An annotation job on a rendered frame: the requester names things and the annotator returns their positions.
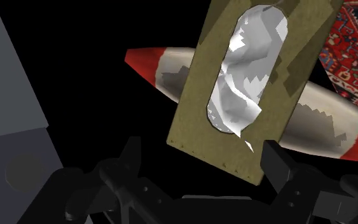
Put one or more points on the grey cabinet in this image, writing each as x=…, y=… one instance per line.
x=8, y=102

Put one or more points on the red-tipped cream oval object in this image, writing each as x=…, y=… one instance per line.
x=315, y=127

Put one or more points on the red patterned rug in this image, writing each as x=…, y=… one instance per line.
x=350, y=56

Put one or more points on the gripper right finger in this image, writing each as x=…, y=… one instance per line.
x=309, y=198

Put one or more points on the olive cardboard tissue box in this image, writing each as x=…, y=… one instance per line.
x=194, y=124

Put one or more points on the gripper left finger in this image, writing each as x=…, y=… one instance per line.
x=110, y=192

